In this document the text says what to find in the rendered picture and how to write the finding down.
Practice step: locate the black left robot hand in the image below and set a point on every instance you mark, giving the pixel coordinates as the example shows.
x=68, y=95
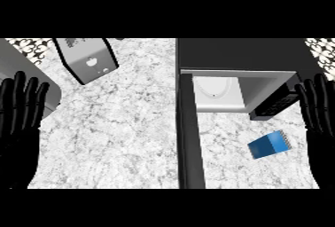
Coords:
x=17, y=124

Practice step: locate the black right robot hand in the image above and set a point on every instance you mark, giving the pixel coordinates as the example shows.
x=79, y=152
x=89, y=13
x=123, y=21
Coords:
x=321, y=124

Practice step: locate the blue milk carton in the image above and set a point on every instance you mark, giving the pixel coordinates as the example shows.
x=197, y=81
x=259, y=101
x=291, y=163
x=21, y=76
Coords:
x=268, y=145

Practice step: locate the dark grey microwave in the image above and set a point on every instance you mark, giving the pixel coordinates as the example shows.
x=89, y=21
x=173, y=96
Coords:
x=244, y=74

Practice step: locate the dark grey microwave door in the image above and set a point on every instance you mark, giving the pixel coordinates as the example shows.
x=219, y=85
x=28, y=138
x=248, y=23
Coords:
x=188, y=130

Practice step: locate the silver toaster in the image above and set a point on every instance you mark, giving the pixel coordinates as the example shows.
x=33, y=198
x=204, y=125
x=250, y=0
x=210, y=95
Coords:
x=86, y=59

